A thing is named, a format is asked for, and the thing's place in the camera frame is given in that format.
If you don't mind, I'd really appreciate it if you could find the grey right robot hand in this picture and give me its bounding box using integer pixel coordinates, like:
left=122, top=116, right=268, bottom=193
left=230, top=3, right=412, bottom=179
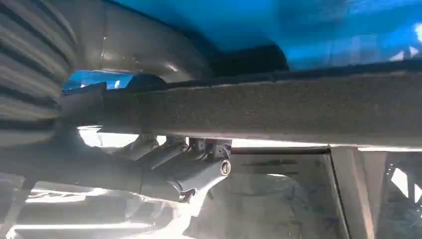
left=0, top=0, right=231, bottom=203

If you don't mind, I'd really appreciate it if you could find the blue metal shelf rack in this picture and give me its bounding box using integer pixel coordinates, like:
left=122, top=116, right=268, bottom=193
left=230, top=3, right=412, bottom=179
left=62, top=0, right=422, bottom=90

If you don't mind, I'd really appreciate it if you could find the white plastic crate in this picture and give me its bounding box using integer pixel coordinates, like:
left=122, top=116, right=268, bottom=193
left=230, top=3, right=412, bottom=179
left=184, top=148, right=350, bottom=239

